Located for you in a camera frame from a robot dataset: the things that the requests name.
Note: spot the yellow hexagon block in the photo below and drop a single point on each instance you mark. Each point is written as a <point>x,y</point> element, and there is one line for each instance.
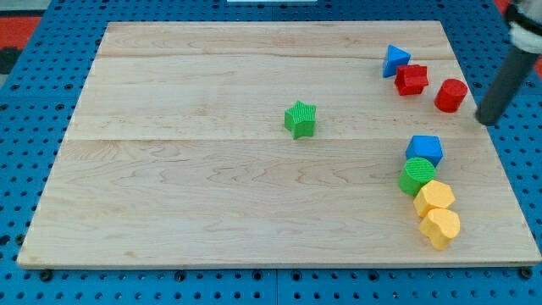
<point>434,194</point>

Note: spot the blue cube block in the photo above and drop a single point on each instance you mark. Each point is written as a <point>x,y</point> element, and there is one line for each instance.
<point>424,146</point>

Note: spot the green cylinder block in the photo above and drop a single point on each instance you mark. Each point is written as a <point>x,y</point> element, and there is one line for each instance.
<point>415,173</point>

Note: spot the red cylinder block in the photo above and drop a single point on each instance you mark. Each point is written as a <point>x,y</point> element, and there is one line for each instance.
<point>450,95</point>

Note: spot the red cross block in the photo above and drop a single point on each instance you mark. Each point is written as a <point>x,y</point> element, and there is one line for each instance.
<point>411,79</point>

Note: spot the green star block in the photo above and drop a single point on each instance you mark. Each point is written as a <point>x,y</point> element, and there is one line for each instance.
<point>300,119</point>

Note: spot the yellow heart block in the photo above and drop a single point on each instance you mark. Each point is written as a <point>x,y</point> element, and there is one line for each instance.
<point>441,226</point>

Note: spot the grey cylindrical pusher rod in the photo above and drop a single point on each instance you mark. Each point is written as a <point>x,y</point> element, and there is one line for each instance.
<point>507,82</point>

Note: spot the blue triangle block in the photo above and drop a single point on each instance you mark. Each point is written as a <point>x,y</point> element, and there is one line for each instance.
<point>394,58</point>

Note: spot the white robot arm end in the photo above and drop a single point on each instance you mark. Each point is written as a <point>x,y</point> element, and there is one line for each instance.
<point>524,20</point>

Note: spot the wooden board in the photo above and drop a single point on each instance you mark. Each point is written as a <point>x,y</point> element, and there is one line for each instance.
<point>177,157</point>

